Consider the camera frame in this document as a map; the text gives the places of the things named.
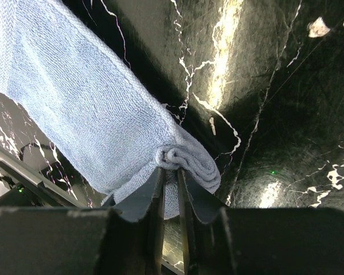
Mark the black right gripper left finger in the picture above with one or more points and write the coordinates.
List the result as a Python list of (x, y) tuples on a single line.
[(124, 239)]

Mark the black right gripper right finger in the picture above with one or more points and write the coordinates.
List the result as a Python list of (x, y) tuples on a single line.
[(220, 240)]

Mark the blue white bear towel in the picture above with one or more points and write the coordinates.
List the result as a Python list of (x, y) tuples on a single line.
[(91, 105)]

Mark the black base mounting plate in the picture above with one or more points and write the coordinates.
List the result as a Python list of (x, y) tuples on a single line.
[(20, 174)]

